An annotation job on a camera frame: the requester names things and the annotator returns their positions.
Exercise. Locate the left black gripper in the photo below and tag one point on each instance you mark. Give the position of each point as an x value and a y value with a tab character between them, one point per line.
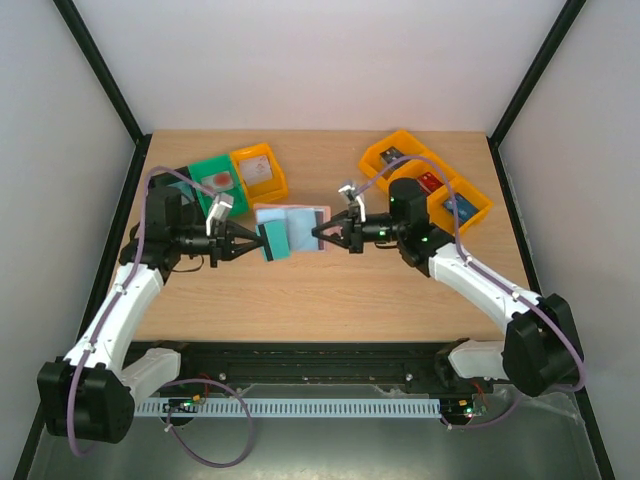
222	242

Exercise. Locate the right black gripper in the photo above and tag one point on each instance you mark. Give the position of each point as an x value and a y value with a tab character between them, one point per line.
355	236

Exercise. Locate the teal credit card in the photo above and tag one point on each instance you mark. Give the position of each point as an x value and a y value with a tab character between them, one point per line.
275	240

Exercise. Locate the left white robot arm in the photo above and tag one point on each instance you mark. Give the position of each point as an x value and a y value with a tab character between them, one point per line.
91	394

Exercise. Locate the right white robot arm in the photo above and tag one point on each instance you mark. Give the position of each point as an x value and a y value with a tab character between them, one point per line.
534	354

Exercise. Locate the red patterned card stack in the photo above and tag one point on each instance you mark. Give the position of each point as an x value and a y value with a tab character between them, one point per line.
218	182

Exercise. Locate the teal card stack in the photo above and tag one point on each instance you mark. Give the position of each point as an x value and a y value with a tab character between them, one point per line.
185	189

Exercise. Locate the beige card stack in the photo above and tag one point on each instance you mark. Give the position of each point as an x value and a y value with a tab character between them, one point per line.
256	170

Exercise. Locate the dark grey card stack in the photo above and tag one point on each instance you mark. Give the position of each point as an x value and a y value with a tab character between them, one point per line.
390	155

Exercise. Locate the yellow bin with dark cards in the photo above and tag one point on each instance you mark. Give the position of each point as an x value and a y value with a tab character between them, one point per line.
371	163

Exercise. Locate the yellow bin with red cards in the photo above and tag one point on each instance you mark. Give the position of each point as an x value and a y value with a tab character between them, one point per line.
414	168

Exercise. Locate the blue card stack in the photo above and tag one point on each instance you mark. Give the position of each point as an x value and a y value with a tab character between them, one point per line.
465	209

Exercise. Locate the yellow bin with blue cards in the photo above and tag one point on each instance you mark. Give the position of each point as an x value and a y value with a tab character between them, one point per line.
443	219

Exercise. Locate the left yellow bin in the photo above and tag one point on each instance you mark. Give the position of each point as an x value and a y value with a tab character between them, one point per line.
268	192

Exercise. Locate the green bin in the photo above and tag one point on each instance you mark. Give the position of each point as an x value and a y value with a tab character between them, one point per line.
220	163

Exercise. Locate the black bin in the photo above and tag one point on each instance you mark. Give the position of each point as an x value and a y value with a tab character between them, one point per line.
166	179

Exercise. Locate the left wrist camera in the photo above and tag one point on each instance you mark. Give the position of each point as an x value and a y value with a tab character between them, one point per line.
219	211

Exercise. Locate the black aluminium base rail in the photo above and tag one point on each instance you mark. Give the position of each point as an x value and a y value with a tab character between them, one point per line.
415	368

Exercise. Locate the white slotted cable duct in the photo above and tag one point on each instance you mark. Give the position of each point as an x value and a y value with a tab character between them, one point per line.
403	408

